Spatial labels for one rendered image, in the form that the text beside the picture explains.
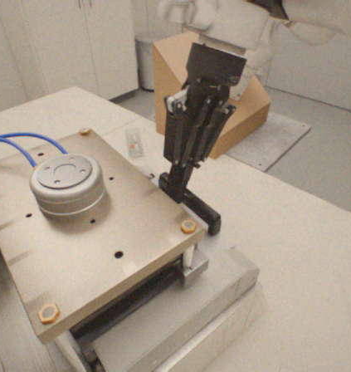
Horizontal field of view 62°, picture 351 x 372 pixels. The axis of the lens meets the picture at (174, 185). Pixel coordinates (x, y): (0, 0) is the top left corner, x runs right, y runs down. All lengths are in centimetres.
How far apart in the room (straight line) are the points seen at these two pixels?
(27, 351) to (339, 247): 71
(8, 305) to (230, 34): 48
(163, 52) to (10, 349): 88
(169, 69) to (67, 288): 84
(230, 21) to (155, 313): 35
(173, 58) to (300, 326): 84
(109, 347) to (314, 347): 43
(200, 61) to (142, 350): 34
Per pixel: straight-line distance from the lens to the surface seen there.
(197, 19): 39
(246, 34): 39
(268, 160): 107
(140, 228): 32
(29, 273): 31
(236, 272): 42
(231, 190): 91
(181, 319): 38
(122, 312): 41
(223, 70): 39
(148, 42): 323
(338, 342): 71
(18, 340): 50
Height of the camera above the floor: 135
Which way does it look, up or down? 41 degrees down
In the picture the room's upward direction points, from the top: straight up
